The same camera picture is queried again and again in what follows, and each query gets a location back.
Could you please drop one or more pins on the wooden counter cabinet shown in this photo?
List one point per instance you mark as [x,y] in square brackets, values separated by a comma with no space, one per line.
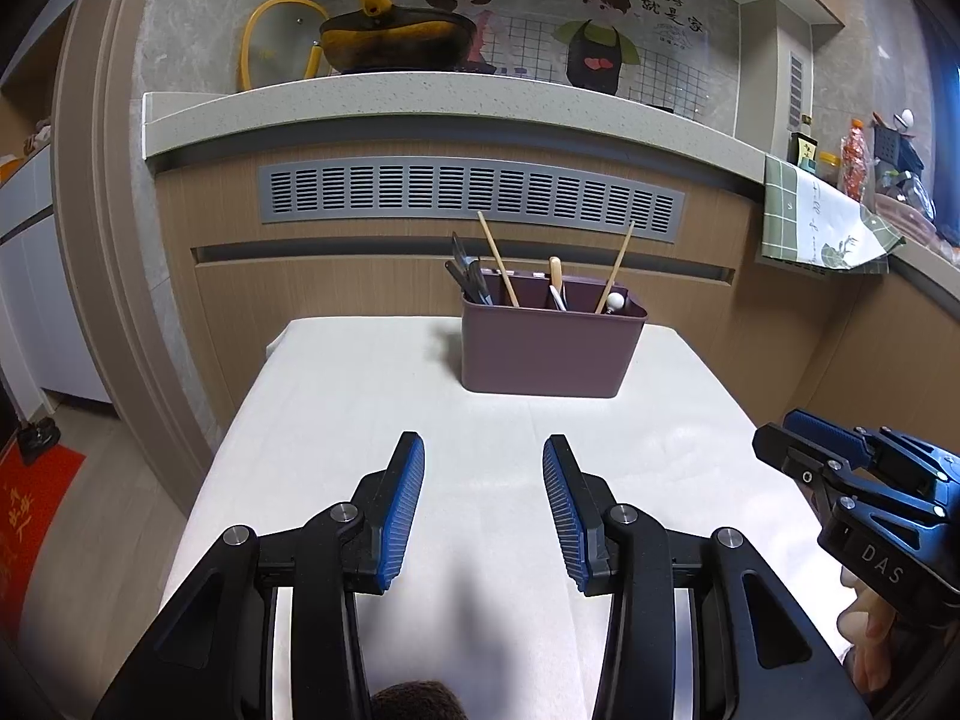
[337,285]

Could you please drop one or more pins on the grey vent grille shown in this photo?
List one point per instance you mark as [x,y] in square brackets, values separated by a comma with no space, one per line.
[264,195]

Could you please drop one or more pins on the purple utensil holder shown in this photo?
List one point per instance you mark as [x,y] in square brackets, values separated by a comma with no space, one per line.
[547,352]

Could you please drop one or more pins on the grey shovel-shaped metal spoon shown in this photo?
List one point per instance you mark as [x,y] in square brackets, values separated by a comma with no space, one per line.
[480,281]

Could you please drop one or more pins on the pink plate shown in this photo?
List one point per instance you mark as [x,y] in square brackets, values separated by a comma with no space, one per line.
[915,221]

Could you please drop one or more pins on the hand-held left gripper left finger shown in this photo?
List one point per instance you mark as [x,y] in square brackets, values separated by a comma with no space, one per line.
[405,510]

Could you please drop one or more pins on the small wall vent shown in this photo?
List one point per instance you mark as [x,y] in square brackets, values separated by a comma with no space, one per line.
[796,90]

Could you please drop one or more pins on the black and yellow frying pan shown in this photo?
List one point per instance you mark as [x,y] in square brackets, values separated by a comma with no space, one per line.
[390,45]

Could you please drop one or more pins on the green checked cloth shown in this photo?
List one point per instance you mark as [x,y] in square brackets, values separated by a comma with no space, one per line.
[795,217]

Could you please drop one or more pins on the black utensil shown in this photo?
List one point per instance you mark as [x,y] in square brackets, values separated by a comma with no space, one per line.
[461,247]

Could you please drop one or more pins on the red floor mat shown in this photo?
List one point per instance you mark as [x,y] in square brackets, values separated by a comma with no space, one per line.
[30,517]

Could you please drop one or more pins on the yellow-rimmed glass lid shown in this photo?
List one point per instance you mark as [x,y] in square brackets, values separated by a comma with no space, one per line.
[251,30]

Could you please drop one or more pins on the dark fuzzy object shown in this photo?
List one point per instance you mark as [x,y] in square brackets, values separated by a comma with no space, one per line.
[416,701]

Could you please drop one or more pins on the white round-tipped utensil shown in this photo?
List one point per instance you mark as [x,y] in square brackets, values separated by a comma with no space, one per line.
[616,303]

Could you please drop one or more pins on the yellow jar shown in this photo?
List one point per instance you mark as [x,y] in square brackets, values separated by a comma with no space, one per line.
[827,166]

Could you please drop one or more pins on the cartoon wall poster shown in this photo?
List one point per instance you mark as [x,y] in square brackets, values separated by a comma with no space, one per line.
[600,37]

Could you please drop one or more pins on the speckled stone countertop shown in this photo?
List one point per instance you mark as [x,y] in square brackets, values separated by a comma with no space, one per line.
[450,101]

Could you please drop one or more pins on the dark shoe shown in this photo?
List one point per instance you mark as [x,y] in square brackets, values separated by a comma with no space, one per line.
[39,441]

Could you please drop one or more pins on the white cabinet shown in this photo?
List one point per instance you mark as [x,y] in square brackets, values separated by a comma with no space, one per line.
[37,277]

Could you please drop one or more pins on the person's right hand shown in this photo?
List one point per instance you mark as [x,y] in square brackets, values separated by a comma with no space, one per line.
[866,630]

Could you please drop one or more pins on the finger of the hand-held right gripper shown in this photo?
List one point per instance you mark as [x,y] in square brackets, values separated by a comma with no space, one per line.
[825,435]
[795,457]

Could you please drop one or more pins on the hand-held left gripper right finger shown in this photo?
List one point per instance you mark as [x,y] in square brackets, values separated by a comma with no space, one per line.
[561,517]

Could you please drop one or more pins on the grey storage basket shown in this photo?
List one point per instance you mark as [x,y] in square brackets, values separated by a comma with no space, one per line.
[896,146]

